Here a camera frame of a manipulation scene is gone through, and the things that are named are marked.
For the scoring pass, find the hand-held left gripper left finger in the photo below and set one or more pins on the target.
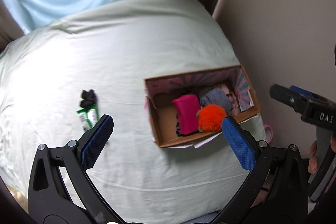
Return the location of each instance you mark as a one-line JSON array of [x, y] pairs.
[[97, 142]]

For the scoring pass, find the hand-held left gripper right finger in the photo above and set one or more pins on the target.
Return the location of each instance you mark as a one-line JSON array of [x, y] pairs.
[[237, 144]]

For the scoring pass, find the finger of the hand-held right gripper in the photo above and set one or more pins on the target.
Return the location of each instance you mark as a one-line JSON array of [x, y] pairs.
[[286, 98], [300, 90]]

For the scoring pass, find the orange fluffy pompom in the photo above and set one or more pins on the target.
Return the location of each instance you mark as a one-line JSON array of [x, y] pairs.
[[211, 117]]

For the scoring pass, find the dusty pink cloth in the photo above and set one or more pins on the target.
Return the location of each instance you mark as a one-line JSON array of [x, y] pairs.
[[233, 106]]

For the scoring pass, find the grey fuzzy sock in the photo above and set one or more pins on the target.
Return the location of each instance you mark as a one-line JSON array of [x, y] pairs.
[[215, 98]]

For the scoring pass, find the pink zip pouch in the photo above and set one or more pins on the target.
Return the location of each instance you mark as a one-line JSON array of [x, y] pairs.
[[186, 113]]

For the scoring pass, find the round glitter pouch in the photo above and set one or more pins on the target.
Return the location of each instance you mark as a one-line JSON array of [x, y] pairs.
[[178, 130]]

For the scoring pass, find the printed cardboard box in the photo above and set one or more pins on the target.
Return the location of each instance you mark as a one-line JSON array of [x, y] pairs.
[[165, 119]]

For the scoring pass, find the person's right hand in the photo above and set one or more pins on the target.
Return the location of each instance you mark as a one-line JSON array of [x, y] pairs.
[[313, 158]]

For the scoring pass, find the green packet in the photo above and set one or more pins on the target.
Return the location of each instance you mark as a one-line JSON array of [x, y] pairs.
[[88, 116]]

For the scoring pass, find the black hair scrunchie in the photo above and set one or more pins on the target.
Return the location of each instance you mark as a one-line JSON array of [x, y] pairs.
[[86, 103], [88, 94]]

